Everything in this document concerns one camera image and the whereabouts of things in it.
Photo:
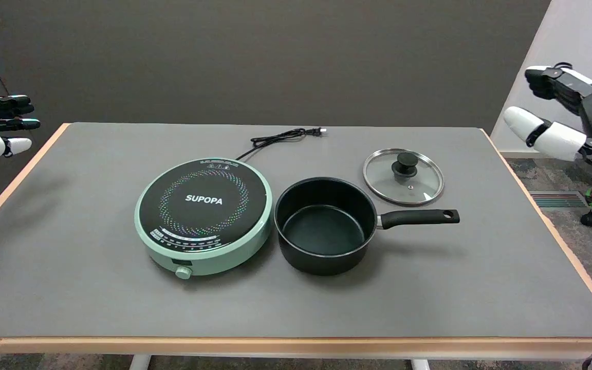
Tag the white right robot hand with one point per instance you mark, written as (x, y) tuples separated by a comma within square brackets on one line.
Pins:
[(558, 139)]

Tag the black soup pot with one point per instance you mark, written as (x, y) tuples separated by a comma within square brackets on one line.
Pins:
[(327, 226)]

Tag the glass pot lid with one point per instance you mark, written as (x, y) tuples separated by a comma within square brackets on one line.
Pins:
[(404, 177)]

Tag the floor vent grille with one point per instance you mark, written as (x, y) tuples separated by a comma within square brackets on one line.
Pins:
[(558, 200)]

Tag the grey chair leg with caster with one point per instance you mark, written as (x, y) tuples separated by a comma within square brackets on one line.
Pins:
[(589, 219)]

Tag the grey table mat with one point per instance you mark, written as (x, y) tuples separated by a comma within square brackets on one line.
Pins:
[(70, 267)]

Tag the green round induction cooker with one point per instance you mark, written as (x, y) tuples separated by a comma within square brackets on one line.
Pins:
[(203, 210)]

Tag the white table leg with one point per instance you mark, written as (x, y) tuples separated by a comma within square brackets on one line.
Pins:
[(420, 364), (140, 362)]

